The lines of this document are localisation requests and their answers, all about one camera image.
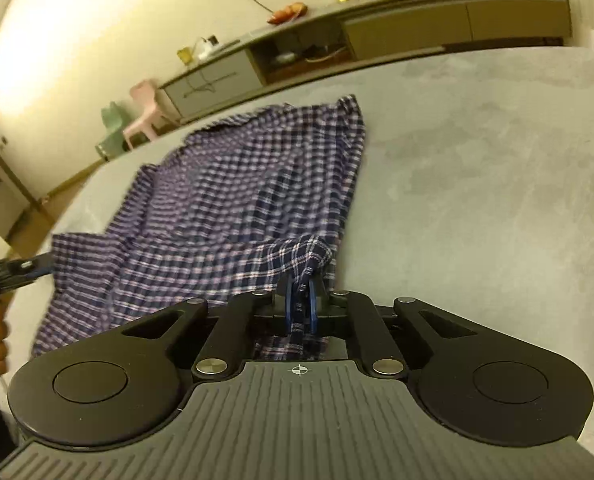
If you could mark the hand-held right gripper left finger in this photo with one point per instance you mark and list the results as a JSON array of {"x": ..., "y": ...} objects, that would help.
[{"x": 290, "y": 310}]

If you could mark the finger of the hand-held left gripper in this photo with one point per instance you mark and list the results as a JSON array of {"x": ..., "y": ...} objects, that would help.
[{"x": 37, "y": 267}]

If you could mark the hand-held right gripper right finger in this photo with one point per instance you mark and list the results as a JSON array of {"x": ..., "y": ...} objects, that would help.
[{"x": 314, "y": 310}]

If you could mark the blue plaid shirt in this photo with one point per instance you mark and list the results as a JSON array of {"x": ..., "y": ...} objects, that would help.
[{"x": 227, "y": 185}]

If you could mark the green plastic chair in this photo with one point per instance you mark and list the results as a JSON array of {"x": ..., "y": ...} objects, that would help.
[{"x": 113, "y": 130}]

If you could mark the pink plastic chair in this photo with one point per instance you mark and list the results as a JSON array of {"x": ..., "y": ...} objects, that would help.
[{"x": 144, "y": 115}]

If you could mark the grey bed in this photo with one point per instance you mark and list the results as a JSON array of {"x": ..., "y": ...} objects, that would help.
[{"x": 477, "y": 185}]

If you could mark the yellow cup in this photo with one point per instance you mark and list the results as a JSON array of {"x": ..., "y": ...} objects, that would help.
[{"x": 185, "y": 56}]

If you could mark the long grey media cabinet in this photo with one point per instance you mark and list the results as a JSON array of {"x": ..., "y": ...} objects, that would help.
[{"x": 402, "y": 30}]

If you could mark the orange red ornament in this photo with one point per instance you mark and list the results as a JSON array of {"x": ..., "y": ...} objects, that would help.
[{"x": 289, "y": 12}]

